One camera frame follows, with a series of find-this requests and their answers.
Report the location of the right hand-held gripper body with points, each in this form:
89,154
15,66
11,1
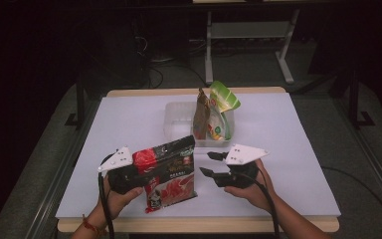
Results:
242,172

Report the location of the red and black food packet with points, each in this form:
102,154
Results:
175,179

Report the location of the golden brown snack packet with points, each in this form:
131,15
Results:
200,116

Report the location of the black metal stand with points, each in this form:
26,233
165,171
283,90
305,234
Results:
80,99
354,99

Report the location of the person's left hand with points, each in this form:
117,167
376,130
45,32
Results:
117,204

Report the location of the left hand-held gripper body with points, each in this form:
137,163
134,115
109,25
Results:
122,176

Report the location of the grey metal rail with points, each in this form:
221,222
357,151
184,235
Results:
56,186
374,159

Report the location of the white metal desk frame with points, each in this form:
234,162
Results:
248,30

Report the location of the person's right hand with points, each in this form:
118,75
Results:
255,195

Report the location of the clear plastic container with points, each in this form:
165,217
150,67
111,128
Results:
179,122

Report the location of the white table mat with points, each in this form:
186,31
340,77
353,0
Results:
278,132

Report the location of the white and green food packet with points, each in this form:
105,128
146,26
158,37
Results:
222,99

